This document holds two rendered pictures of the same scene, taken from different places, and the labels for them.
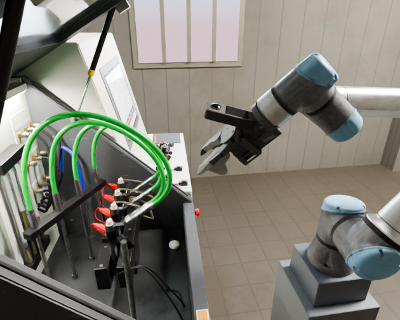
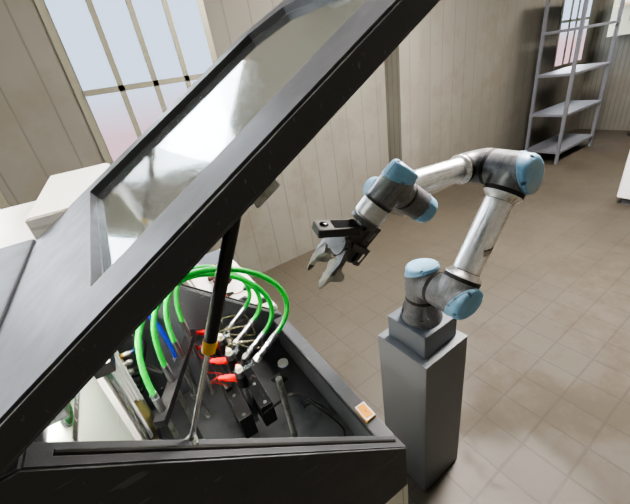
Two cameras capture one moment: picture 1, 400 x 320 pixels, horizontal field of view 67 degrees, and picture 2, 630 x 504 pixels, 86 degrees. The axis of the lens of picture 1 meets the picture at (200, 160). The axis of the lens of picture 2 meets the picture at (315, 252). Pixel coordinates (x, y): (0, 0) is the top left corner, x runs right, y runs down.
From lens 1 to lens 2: 30 cm
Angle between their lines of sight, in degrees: 19
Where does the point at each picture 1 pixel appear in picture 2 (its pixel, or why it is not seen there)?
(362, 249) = (455, 298)
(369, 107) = (427, 185)
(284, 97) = (383, 201)
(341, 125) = (426, 210)
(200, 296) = (349, 395)
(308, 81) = (399, 184)
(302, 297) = (412, 356)
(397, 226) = (472, 270)
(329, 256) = (424, 313)
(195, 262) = (324, 368)
